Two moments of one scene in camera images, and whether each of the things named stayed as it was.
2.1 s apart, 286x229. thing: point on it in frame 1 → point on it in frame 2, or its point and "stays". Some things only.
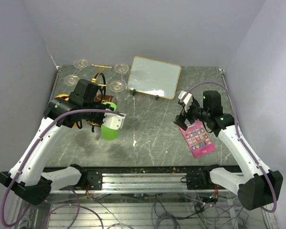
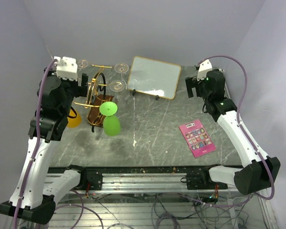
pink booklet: (199, 140) stays
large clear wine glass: (80, 63) stays
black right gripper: (180, 119) → (192, 82)
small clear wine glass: (121, 68) stays
